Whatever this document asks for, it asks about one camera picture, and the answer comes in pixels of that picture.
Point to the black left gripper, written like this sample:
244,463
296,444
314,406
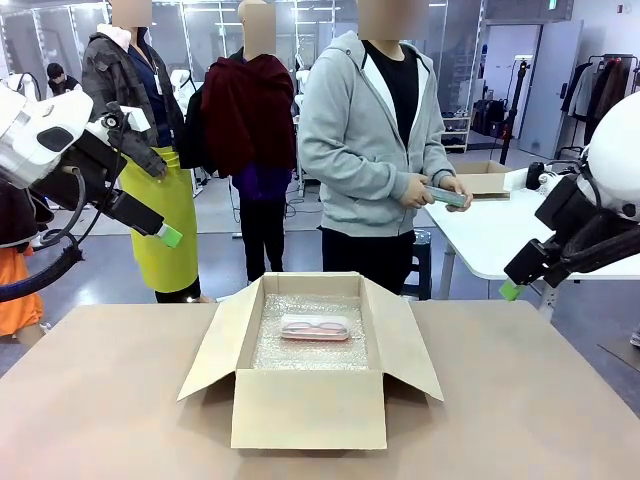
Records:
135,212

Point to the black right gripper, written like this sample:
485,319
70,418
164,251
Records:
527,262

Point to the small brown cardboard box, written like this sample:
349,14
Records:
482,180

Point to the green glasses case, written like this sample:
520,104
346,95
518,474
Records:
444,196

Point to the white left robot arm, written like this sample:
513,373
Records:
30,130

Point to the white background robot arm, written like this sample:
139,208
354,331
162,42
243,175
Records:
181,85

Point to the person's left forearm grey sleeve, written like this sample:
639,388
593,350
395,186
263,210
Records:
442,162

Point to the person's right forearm grey sleeve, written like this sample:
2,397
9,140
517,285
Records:
355,172

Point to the pink glasses case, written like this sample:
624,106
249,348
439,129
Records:
314,329

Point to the person's left hand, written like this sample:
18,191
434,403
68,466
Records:
450,182

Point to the person's right hand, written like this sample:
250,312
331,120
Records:
414,192

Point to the mannequin with yellow skirt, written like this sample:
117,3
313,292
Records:
155,200

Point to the white side table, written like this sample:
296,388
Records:
480,235

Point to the dark blue plastic stool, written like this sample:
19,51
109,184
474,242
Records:
419,260

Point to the mannequin with dark red cloth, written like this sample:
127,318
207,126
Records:
250,120

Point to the white shoe shelf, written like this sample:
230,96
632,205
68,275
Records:
456,132

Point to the black suitcase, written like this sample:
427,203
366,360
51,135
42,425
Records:
487,117

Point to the black tripod stand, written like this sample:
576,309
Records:
512,110

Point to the clear bubble wrap sheet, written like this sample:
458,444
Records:
310,352

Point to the seated person in dark top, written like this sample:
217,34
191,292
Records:
62,80

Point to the person in grey hoodie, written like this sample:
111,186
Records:
360,130

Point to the open brown cardboard box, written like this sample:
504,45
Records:
307,407

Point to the clothes rack with coats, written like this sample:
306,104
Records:
607,90

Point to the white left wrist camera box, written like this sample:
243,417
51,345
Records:
136,119

